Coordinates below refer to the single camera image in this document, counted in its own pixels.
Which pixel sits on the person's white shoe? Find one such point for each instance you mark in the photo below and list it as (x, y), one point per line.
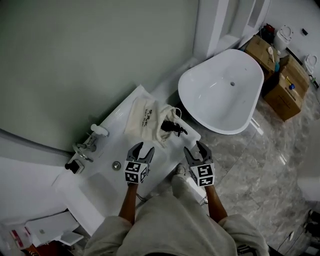
(180, 170)

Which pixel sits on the white freestanding bathtub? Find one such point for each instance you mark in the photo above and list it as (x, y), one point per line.
(220, 100)

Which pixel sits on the person's beige clothing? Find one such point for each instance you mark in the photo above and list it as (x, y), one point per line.
(170, 225)

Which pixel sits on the person's right forearm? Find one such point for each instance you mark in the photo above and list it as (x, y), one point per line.
(216, 205)

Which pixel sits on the red and black bag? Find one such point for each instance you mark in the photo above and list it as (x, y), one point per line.
(268, 30)

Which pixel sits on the white toilet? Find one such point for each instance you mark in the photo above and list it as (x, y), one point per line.
(311, 63)
(282, 37)

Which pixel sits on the small black box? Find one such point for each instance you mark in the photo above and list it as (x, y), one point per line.
(75, 167)

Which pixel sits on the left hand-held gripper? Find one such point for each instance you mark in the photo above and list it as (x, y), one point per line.
(132, 172)

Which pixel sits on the white pump bottle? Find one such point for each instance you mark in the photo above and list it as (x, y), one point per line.
(98, 129)

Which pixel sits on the red and white package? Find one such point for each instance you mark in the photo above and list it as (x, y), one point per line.
(18, 238)

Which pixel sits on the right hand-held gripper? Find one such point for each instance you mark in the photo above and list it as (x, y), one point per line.
(203, 175)

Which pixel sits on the black wall fixture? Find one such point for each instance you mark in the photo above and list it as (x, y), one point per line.
(304, 31)

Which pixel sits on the person's left forearm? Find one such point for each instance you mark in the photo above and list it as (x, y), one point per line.
(128, 205)

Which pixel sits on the arched wall mirror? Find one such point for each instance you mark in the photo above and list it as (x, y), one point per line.
(87, 62)

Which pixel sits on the white open box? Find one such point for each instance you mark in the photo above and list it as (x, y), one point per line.
(50, 227)

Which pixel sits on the small black object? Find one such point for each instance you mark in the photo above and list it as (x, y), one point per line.
(170, 126)

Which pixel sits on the flat cardboard box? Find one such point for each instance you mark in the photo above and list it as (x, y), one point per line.
(296, 72)

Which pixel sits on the large cardboard box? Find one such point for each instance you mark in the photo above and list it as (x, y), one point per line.
(282, 102)

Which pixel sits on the teal bottle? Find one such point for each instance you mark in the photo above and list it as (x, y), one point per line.
(277, 66)

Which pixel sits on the cardboard box with white brush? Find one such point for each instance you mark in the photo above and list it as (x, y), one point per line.
(257, 52)

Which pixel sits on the white rectangular bathtub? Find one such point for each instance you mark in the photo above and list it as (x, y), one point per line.
(311, 190)

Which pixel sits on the white vanity cabinet with sink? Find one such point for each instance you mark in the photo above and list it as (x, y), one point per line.
(107, 185)

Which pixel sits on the blue and yellow tool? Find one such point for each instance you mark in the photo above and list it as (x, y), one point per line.
(291, 86)

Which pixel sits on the chrome faucet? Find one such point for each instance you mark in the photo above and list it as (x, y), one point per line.
(85, 152)

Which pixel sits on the white bath brush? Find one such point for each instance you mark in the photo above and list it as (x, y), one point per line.
(270, 51)

